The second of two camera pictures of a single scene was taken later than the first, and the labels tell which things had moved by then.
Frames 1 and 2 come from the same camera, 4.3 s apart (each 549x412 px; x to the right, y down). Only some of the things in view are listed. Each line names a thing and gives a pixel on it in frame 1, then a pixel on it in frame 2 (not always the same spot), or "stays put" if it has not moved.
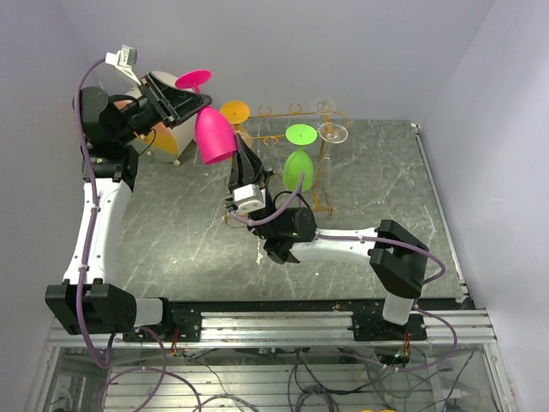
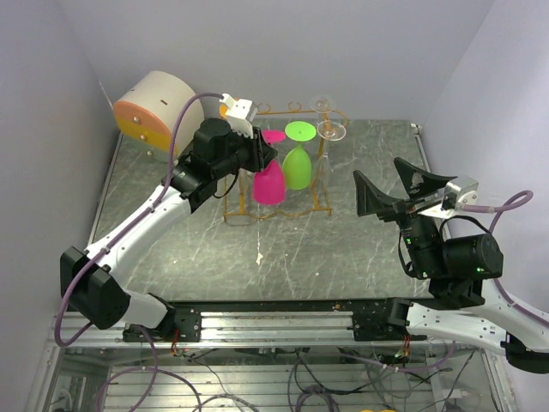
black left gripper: x=172 y=105 to x=260 y=151
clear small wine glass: x=329 y=133 stays put
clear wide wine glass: x=322 y=106 stays put
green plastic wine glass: x=298 y=160 stays put
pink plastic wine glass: x=214 y=135 to x=269 y=184
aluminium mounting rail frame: x=284 y=356 stays put
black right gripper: x=251 y=167 to x=418 y=183
